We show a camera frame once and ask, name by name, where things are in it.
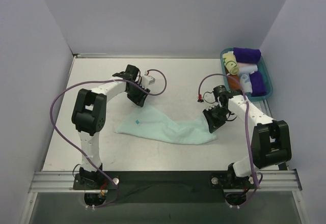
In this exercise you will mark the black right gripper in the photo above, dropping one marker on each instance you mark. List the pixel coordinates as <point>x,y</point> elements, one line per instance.
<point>215,118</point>

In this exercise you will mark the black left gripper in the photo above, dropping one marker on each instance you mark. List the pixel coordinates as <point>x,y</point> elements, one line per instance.
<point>138,95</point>

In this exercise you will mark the light mint towel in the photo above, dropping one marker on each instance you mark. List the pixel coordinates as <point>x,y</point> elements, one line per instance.
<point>149,123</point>

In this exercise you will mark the green and yellow patterned towel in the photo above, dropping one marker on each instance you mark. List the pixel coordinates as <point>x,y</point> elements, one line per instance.
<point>230,63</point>

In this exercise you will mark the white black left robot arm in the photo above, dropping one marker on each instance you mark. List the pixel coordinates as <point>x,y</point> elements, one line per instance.
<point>89,114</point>

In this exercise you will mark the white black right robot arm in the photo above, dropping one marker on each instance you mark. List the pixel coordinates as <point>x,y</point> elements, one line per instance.
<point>268,139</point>

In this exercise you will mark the orange brown rolled towel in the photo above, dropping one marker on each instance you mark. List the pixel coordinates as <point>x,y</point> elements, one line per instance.
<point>233,82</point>

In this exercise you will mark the white blue rolled towel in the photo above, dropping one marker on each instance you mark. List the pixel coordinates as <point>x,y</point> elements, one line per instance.
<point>245,82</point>

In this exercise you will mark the purple rolled towel right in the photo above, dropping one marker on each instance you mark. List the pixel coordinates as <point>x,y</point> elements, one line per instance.
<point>258,87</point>

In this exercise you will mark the purple rolled towel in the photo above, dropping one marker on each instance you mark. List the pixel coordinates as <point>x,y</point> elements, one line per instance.
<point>258,87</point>
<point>247,55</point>

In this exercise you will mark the pink rolled towel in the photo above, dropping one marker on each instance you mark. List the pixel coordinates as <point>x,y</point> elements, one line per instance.
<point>247,68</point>

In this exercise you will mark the purple rolled towel top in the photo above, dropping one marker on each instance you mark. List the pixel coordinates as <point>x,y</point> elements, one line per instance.
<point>247,55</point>

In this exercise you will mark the teal plastic basket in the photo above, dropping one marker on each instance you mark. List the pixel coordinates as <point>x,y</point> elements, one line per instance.
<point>261,68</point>

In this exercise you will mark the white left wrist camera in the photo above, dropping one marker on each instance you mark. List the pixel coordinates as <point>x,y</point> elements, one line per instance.
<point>147,80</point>

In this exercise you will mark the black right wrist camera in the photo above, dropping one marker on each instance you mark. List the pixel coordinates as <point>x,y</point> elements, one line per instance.
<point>219,91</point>

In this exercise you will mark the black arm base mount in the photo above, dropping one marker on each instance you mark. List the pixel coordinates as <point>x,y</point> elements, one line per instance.
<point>175,187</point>

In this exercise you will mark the aluminium frame rail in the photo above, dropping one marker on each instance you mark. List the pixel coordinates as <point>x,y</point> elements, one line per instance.
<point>69,182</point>

